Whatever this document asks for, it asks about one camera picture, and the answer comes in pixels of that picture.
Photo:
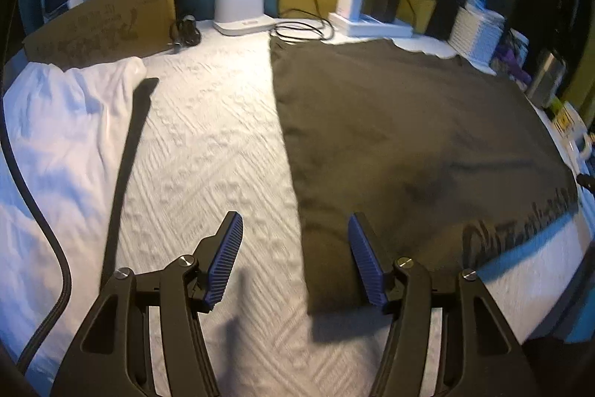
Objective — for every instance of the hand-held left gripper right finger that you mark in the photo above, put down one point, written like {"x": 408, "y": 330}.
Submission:
{"x": 369, "y": 266}

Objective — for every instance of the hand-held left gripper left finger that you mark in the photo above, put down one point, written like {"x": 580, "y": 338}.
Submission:
{"x": 223, "y": 262}

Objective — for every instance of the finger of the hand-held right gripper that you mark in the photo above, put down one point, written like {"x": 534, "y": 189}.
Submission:
{"x": 586, "y": 183}

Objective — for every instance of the brown printed t-shirt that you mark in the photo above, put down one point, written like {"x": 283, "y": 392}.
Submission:
{"x": 395, "y": 136}

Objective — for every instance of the white printed mug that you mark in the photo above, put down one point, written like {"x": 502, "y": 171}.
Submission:
{"x": 569, "y": 132}

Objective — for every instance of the stainless steel tumbler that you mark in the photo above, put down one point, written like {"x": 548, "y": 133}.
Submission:
{"x": 546, "y": 78}

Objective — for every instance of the white perforated basket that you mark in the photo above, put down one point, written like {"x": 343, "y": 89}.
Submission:
{"x": 476, "y": 34}

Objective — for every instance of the white cloth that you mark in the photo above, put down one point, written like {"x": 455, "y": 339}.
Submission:
{"x": 51, "y": 136}

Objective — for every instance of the white power strip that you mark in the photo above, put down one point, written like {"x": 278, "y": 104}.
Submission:
{"x": 372, "y": 27}

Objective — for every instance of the black charger plug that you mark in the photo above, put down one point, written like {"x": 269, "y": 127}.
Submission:
{"x": 385, "y": 5}

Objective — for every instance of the white charger plug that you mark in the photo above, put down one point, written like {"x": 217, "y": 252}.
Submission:
{"x": 349, "y": 4}

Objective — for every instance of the cardboard box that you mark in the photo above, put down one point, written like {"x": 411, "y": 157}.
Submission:
{"x": 107, "y": 25}

